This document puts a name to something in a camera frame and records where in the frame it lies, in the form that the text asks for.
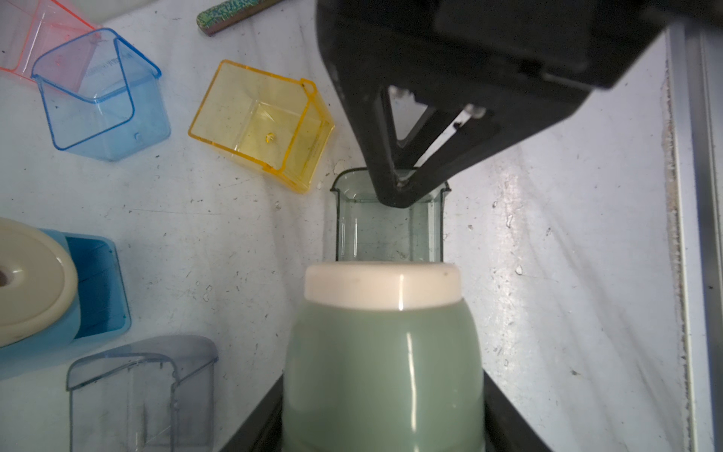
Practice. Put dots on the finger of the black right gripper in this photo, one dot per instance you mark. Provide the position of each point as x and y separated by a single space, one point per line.
482 138
392 161

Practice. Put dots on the dark green pencil sharpener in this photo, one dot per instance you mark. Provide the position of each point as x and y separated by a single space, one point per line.
383 356

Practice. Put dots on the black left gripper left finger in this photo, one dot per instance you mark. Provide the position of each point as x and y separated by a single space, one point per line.
262 430

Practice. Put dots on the clear dark green tray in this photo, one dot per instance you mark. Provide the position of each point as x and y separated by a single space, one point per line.
367 230

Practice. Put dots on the clear pink tray far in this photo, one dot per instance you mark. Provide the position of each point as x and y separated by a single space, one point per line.
30 28

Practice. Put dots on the clear grey tray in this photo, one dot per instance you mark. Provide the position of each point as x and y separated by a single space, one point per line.
155 394

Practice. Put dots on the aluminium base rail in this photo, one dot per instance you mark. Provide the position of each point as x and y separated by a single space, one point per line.
695 106

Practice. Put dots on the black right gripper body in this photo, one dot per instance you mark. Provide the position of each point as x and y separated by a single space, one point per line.
489 54

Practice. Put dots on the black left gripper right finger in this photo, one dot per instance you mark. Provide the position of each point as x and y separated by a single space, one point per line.
505 429

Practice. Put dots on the clear blue tray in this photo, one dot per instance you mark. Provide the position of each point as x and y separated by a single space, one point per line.
101 97

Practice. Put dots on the clear yellow tray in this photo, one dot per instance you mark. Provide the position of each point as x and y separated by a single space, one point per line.
271 123

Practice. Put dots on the blue pencil sharpener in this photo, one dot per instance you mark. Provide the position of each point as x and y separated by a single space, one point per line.
61 294

